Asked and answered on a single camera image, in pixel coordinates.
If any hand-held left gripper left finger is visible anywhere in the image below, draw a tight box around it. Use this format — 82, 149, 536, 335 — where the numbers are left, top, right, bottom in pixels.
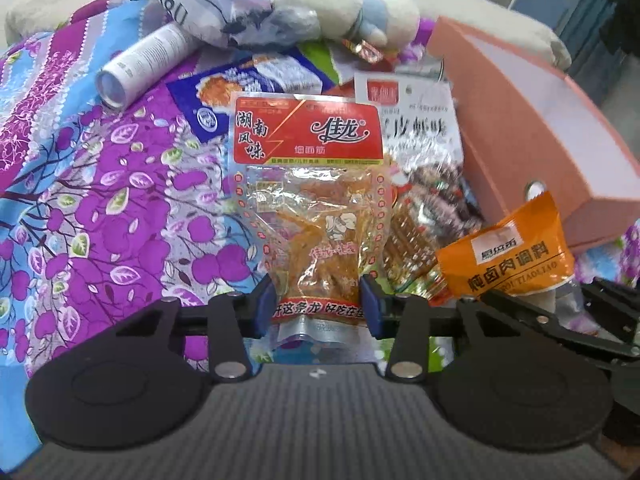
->
114, 275, 278, 382

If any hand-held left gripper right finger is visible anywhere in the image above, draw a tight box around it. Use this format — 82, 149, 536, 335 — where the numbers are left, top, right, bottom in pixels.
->
360, 275, 521, 382

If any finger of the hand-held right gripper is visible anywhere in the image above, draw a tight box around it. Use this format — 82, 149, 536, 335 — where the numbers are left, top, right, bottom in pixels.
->
580, 277, 640, 306
480, 290, 640, 361

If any orange seasoning packet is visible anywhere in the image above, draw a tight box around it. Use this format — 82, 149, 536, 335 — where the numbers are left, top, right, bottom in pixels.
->
436, 191, 598, 333

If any green yellow snack packet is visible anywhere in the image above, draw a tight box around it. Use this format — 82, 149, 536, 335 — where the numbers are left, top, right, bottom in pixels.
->
387, 200, 451, 306

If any red clear snack packet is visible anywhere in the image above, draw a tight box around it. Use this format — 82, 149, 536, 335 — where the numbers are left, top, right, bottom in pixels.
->
231, 94, 396, 361

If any pink box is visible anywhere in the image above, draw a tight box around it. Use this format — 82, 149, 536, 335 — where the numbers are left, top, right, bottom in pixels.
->
425, 16, 640, 256

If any white snack packet red label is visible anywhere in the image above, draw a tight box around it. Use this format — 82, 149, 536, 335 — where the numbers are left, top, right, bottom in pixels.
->
352, 72, 483, 226

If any blue snack packet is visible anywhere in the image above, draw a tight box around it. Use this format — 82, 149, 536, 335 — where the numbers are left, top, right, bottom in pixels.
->
166, 55, 336, 143

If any white green packet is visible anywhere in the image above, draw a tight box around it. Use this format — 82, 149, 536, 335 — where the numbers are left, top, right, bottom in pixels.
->
295, 40, 396, 86

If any blue curtain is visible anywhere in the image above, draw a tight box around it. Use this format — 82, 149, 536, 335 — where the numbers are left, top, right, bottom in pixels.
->
570, 0, 623, 106

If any small red wrapper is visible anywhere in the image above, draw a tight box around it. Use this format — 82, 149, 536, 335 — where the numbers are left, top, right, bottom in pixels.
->
344, 37, 382, 64

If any white can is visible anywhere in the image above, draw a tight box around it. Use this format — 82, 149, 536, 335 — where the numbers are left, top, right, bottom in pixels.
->
96, 22, 201, 110

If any white blue plush toy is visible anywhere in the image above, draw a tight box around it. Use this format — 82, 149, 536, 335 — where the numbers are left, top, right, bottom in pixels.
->
272, 0, 421, 48

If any crumpled blue white plastic bag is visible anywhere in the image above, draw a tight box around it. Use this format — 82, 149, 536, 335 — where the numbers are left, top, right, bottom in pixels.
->
142, 0, 321, 51

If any grey duvet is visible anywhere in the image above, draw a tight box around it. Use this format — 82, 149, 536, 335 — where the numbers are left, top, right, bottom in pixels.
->
5, 0, 573, 73

